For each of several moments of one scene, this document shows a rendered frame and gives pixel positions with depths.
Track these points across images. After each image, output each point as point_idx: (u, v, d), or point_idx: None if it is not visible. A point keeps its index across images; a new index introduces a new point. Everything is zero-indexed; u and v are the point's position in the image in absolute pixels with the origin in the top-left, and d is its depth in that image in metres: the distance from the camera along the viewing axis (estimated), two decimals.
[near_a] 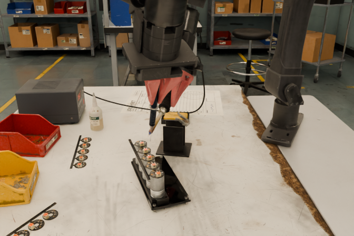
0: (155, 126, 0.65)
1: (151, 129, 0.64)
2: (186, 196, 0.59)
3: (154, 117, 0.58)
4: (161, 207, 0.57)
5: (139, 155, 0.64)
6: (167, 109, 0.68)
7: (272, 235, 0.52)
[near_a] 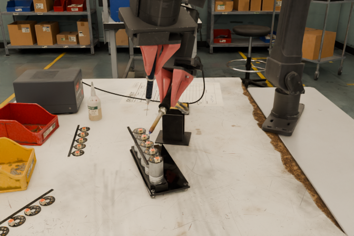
0: (155, 125, 0.65)
1: (151, 128, 0.64)
2: (186, 183, 0.58)
3: (150, 89, 0.56)
4: (160, 193, 0.56)
5: (137, 141, 0.63)
6: (167, 109, 0.68)
7: (273, 220, 0.51)
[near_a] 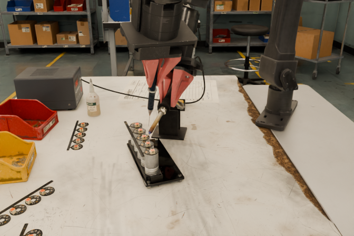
0: (155, 125, 0.65)
1: (151, 128, 0.64)
2: (180, 174, 0.60)
3: (152, 100, 0.57)
4: (155, 184, 0.58)
5: (134, 135, 0.65)
6: (167, 109, 0.68)
7: (263, 209, 0.54)
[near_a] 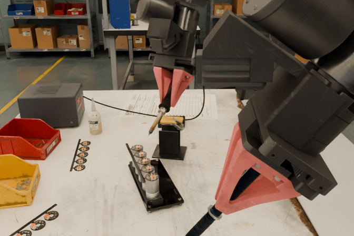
0: (155, 125, 0.65)
1: (151, 128, 0.64)
2: (180, 198, 0.62)
3: (206, 228, 0.33)
4: (156, 208, 0.60)
5: (135, 158, 0.67)
6: (167, 109, 0.68)
7: (260, 234, 0.55)
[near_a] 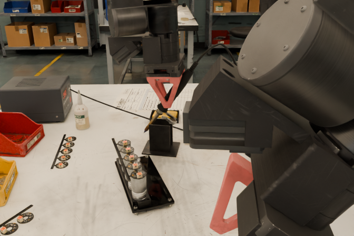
0: (149, 125, 0.72)
1: (145, 127, 0.72)
2: (170, 198, 0.56)
3: None
4: (143, 210, 0.54)
5: (121, 155, 0.61)
6: (160, 110, 0.69)
7: None
